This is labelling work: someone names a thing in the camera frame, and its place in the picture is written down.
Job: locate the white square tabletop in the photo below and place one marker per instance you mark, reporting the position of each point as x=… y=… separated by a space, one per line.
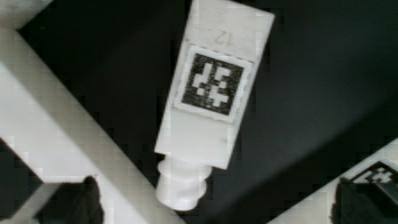
x=373 y=171

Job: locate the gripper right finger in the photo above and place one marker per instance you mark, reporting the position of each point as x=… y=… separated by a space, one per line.
x=366 y=203

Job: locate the white table leg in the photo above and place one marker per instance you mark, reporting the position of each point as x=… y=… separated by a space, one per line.
x=222 y=45

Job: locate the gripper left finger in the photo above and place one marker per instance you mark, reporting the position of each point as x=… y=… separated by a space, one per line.
x=64 y=203

